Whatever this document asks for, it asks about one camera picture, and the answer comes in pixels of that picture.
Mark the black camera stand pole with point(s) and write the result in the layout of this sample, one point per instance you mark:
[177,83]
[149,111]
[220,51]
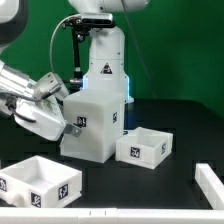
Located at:
[77,50]

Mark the white right fence rail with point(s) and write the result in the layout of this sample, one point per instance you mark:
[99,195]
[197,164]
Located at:
[211,185]

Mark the white drawer without knob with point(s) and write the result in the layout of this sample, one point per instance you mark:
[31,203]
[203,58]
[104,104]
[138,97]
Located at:
[144,147]

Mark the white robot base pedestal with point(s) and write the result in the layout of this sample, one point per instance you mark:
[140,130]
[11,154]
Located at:
[107,48]

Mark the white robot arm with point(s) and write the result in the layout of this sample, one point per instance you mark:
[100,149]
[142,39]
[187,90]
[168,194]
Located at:
[14,83]

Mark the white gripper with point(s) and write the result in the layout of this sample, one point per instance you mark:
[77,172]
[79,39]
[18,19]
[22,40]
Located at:
[46,119]

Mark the white drawer cabinet box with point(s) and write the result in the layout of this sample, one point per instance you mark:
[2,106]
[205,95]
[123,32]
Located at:
[100,114]

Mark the white drawer with knob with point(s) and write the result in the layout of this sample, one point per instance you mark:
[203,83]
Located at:
[38,182]

